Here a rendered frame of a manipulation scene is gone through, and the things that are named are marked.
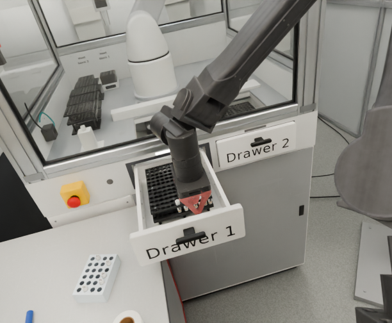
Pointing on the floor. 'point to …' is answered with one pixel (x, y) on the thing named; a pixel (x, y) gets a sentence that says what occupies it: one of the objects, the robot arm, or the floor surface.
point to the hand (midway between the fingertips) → (196, 206)
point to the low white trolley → (59, 304)
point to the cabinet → (206, 261)
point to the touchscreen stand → (373, 263)
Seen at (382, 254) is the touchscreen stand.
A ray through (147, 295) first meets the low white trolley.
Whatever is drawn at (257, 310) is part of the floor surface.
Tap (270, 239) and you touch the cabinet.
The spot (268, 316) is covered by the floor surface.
